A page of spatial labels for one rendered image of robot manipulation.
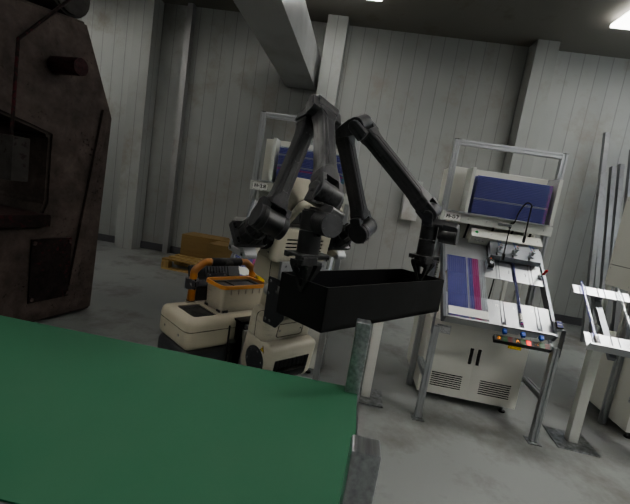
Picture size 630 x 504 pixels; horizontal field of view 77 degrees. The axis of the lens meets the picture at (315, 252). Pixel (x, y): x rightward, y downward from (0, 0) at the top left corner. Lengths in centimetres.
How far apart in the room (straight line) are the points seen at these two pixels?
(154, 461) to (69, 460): 10
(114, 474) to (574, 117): 710
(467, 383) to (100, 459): 279
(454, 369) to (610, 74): 553
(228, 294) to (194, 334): 21
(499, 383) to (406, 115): 447
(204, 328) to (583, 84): 668
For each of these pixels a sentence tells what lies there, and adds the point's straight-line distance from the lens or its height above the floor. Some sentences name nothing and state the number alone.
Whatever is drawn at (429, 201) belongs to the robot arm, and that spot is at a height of 137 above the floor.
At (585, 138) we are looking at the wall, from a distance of 730.
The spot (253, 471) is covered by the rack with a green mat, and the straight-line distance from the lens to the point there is 63.
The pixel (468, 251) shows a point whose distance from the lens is 306.
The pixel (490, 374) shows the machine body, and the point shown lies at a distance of 321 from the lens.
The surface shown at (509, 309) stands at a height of 81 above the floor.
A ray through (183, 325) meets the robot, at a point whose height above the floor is 79.
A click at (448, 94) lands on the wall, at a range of 676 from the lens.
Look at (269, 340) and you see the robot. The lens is 144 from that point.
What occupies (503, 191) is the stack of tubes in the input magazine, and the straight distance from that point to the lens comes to 313.
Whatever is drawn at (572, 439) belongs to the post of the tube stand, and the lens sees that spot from 335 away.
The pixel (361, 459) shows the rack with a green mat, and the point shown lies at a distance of 43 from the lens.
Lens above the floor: 133
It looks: 8 degrees down
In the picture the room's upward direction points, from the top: 9 degrees clockwise
